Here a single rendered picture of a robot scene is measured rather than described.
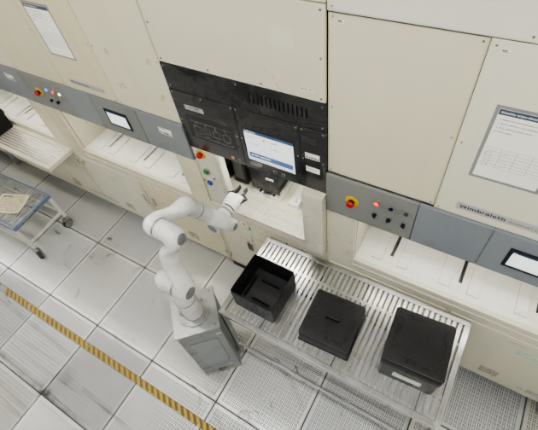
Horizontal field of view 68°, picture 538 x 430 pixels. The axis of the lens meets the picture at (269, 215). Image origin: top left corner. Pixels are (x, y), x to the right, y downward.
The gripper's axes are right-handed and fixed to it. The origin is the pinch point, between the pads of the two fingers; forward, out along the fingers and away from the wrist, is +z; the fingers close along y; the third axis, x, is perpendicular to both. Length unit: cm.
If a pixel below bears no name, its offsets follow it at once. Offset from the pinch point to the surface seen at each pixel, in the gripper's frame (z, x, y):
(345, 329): -39, -33, 84
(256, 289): -37, -42, 26
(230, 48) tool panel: 2, 92, 12
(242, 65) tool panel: 2, 85, 16
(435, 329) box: -24, -18, 124
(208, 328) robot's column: -71, -43, 13
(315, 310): -37, -33, 66
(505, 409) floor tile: -9, -119, 185
